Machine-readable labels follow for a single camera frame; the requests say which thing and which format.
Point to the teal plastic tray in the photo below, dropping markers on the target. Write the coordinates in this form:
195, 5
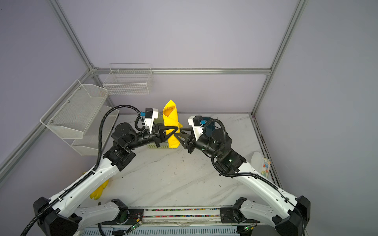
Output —
210, 127

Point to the yellow paper napkin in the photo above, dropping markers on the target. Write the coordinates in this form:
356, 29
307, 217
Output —
170, 117

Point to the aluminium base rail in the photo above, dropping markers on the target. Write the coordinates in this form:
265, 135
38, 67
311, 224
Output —
190, 215

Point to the white two-tier mesh shelf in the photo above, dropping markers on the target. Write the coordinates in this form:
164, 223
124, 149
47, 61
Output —
75, 118

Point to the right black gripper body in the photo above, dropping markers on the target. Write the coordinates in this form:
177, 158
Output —
202, 144

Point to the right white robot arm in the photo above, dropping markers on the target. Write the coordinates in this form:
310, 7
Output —
289, 215

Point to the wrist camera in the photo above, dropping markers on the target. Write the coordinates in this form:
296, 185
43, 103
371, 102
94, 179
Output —
197, 123
148, 117

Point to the colourful small carton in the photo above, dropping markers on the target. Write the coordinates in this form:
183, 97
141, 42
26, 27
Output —
261, 164

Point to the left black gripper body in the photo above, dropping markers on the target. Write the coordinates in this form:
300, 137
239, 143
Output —
144, 138

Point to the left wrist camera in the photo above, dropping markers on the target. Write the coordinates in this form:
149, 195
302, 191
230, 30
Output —
148, 117

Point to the yellow banana toy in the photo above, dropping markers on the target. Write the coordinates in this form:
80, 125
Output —
99, 191

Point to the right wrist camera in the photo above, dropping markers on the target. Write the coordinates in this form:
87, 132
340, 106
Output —
197, 123

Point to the aluminium cage frame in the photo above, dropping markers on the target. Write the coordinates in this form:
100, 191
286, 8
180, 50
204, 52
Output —
13, 160

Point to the white wire wall basket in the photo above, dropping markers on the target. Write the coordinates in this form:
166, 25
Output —
129, 79

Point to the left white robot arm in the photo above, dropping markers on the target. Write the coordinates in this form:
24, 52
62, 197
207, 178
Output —
61, 216

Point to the light green plastic basket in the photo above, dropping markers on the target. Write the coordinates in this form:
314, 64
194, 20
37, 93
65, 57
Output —
154, 135

